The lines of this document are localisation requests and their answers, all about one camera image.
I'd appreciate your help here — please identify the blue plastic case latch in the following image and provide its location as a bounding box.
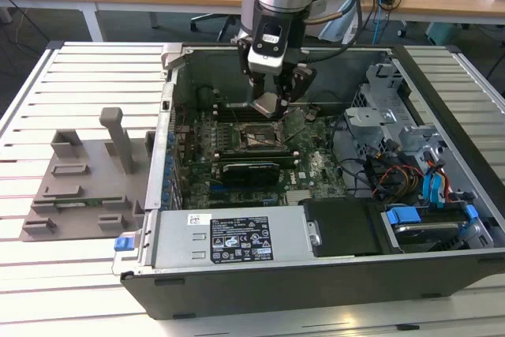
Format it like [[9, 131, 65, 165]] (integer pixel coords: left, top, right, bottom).
[[113, 236, 136, 253]]

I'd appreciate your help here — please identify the blue plastic clip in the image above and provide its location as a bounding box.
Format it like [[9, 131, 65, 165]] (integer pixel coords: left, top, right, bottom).
[[466, 204, 480, 231]]

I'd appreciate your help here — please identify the black open PC case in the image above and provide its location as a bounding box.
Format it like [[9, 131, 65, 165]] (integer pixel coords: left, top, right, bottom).
[[113, 43, 505, 320]]

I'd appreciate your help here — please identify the black graphics card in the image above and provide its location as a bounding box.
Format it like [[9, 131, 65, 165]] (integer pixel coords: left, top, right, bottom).
[[220, 161, 281, 187]]

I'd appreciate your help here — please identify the metal socket cover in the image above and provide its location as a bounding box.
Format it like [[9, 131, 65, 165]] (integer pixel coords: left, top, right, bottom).
[[279, 110, 308, 144]]

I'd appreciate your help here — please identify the CPU socket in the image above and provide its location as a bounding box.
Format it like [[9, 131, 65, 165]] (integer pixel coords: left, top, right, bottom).
[[234, 122, 287, 152]]

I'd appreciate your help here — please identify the red yellow power wire bundle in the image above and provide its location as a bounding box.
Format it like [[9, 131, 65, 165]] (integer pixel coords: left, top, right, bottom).
[[370, 163, 425, 200]]

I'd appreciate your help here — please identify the red flat data wire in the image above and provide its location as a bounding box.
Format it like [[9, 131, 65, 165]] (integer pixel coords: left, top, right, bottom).
[[441, 170, 454, 200]]

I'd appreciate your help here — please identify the black RAM slot bank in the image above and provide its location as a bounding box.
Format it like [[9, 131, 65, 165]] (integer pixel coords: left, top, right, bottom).
[[212, 102, 289, 122], [215, 148, 300, 169]]

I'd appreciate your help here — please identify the teal plastic box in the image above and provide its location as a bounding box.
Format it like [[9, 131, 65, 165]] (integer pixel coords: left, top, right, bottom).
[[425, 21, 462, 47]]

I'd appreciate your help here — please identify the silver chipset heatsink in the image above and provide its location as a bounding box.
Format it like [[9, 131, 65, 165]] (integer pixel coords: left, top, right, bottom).
[[286, 189, 312, 207]]

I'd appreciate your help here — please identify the black office chair base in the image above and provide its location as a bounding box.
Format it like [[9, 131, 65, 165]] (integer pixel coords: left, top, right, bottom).
[[190, 12, 240, 43]]

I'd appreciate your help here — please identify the blue flat data wire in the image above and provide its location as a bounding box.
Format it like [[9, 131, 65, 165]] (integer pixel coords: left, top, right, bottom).
[[423, 170, 440, 207], [432, 159, 450, 208]]

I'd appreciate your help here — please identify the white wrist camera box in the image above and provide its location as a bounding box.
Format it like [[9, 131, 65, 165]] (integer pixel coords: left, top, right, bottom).
[[247, 21, 288, 76]]

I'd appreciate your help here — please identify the silver CPU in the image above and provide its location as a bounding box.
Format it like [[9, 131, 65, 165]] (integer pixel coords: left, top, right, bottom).
[[251, 91, 283, 119]]

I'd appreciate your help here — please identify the black plastic bay cover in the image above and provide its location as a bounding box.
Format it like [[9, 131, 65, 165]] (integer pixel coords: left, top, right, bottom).
[[299, 198, 386, 258]]

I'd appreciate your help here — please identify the green motherboard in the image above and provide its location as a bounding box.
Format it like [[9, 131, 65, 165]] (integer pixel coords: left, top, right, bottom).
[[173, 103, 348, 210]]

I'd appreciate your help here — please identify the silver power supply unit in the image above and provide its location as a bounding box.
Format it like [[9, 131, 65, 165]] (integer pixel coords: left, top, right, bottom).
[[151, 210, 316, 269]]

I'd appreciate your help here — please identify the grey-brown parts rack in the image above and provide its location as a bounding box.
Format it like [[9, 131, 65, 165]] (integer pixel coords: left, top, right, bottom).
[[19, 106, 157, 243]]

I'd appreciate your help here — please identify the silver metal drive cage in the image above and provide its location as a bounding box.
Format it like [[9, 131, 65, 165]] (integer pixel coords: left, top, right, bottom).
[[341, 58, 455, 180]]

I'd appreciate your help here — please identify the blue hanging cable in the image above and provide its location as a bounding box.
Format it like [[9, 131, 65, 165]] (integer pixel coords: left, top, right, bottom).
[[373, 7, 387, 44]]

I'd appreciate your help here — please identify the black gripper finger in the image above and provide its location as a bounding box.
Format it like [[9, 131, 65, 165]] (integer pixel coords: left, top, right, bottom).
[[237, 36, 266, 99], [274, 69, 317, 117]]

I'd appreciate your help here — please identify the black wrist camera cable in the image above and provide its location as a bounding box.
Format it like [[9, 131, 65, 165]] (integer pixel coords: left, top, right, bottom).
[[297, 0, 365, 68]]

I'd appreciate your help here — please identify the silver metal bracket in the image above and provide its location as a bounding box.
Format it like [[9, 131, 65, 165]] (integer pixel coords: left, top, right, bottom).
[[309, 221, 323, 246]]

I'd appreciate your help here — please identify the hard disk in blue carrier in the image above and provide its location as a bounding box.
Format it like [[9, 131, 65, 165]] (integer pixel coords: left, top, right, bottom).
[[384, 205, 462, 253]]

